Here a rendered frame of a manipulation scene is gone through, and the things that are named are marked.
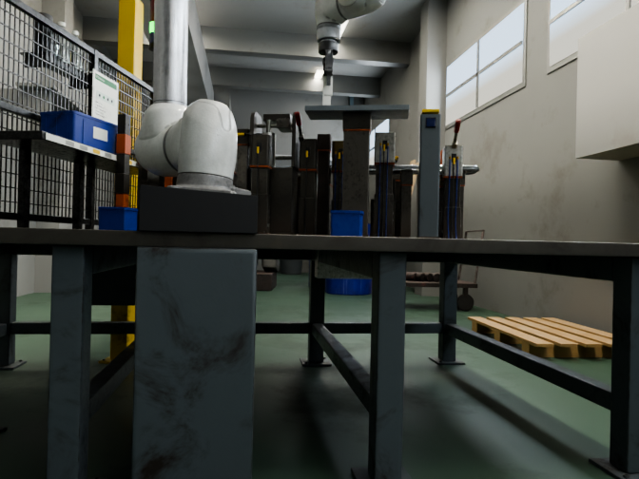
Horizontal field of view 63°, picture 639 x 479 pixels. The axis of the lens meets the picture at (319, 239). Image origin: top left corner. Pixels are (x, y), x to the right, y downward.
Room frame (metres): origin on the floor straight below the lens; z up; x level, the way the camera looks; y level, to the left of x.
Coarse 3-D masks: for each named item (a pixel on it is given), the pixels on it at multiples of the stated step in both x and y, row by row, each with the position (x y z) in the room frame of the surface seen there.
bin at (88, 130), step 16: (48, 112) 1.99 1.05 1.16; (64, 112) 1.97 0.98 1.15; (80, 112) 1.99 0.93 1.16; (48, 128) 1.99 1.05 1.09; (64, 128) 1.97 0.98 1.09; (80, 128) 2.00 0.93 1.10; (96, 128) 2.08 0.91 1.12; (112, 128) 2.18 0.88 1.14; (96, 144) 2.09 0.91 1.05; (112, 144) 2.18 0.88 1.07
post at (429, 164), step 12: (420, 120) 1.82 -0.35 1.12; (420, 132) 1.82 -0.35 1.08; (432, 132) 1.81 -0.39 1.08; (420, 144) 1.82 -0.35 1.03; (432, 144) 1.81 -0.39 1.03; (420, 156) 1.82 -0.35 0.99; (432, 156) 1.81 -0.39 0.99; (420, 168) 1.82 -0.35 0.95; (432, 168) 1.81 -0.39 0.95; (420, 180) 1.82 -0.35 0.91; (432, 180) 1.81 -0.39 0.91; (420, 192) 1.82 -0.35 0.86; (432, 192) 1.81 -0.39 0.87; (420, 204) 1.82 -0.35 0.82; (432, 204) 1.81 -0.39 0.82; (420, 216) 1.82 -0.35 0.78; (432, 216) 1.81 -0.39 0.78; (420, 228) 1.82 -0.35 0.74; (432, 228) 1.81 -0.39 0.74
